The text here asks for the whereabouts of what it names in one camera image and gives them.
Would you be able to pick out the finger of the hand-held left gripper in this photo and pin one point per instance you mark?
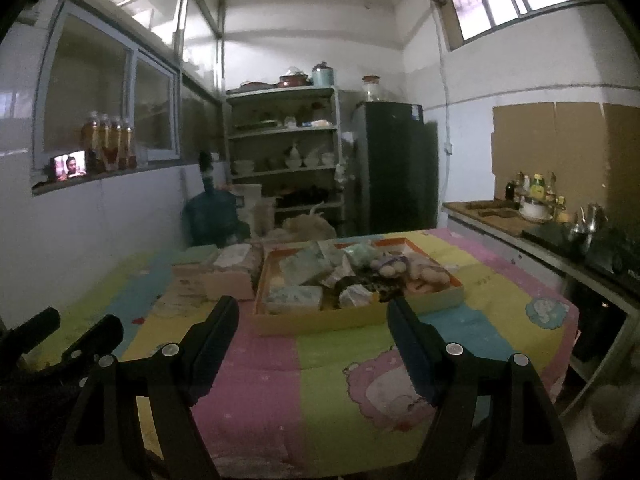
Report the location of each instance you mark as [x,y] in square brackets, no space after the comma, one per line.
[37,327]
[102,335]

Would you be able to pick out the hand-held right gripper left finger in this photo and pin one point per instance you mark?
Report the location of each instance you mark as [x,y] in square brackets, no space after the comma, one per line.
[222,340]

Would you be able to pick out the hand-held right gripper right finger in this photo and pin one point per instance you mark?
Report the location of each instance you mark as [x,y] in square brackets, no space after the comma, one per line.
[405,350]

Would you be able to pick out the leopard print cloth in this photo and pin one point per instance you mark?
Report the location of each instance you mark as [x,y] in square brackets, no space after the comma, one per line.
[386,287]

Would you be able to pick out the white floral cloth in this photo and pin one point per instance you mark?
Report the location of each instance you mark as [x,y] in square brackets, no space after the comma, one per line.
[357,296]

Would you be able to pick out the cream plush lamb toy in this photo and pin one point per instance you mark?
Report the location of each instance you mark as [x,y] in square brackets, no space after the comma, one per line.
[427,272]

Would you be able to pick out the pale blue floral tissue pack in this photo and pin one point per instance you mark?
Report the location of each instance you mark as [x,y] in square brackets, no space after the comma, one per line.
[295,298]

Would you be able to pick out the light green plastic bag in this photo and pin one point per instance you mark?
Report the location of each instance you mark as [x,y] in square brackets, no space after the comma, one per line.
[361,253]

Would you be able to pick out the pale green floral tissue pack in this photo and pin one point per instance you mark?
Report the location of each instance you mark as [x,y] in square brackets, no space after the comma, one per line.
[305,266]

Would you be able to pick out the colourful cartoon printed mat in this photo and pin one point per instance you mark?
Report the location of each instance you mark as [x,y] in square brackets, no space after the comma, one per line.
[340,360]

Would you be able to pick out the clear packet with white label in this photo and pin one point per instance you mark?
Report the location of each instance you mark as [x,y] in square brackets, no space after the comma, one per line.
[232,267]

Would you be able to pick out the blue water jug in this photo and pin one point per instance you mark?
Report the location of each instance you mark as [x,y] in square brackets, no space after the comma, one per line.
[210,217]

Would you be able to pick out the white plastic container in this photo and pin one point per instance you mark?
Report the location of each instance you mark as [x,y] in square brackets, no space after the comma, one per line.
[266,216]

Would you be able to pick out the white sack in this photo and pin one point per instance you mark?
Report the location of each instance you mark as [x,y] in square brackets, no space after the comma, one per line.
[247,205]

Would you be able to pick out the clear plastic bag of food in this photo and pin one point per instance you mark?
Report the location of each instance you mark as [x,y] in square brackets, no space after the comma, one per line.
[307,225]

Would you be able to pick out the wooden top kitchen counter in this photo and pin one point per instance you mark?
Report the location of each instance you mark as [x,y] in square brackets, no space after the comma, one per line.
[465,210]

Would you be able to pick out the smartphone with lit screen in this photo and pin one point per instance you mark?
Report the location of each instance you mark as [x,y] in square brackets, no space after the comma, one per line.
[70,166]

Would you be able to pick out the black wok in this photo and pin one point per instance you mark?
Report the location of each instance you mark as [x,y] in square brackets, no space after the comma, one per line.
[305,194]

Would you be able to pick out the dark green fridge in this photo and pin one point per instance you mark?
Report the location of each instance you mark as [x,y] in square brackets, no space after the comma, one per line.
[395,170]

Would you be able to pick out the black induction cooker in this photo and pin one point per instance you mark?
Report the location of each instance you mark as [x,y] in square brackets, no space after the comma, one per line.
[547,235]

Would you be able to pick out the white hanging plastic bag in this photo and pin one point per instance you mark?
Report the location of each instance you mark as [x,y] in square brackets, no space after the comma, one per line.
[341,171]

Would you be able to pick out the white bowl on plate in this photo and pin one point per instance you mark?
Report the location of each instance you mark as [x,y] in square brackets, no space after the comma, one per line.
[535,209]

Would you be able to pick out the white teapot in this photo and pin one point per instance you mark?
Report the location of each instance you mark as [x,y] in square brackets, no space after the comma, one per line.
[293,159]

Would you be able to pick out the small white bowl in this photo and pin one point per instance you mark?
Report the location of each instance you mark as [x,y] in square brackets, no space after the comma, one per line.
[327,159]
[310,160]

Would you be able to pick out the group of condiment bottles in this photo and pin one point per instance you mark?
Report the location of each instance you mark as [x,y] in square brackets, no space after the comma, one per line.
[537,187]

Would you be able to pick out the pale green shelf rack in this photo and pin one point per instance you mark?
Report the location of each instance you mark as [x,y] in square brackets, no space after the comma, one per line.
[280,132]

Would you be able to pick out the black gas stove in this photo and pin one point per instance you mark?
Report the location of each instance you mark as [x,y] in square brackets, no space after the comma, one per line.
[612,255]

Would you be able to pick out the steel kettle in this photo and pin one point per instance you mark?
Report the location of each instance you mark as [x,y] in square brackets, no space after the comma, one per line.
[591,217]

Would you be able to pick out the brown cardboard sheet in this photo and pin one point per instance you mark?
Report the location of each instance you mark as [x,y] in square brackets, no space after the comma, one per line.
[522,150]
[580,150]
[622,160]

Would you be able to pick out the flat red pan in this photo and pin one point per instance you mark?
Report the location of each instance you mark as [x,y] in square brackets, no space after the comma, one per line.
[257,84]

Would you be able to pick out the interior sliding window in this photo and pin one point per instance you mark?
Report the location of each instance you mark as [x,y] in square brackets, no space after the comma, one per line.
[90,75]

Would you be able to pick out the glass jar with lid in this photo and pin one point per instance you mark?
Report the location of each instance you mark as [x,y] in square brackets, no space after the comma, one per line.
[372,90]

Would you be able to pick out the red pot with lid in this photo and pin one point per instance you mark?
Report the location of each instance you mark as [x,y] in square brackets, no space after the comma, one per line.
[294,79]

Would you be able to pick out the teal enamel pot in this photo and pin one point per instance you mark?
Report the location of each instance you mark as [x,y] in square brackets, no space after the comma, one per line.
[323,76]

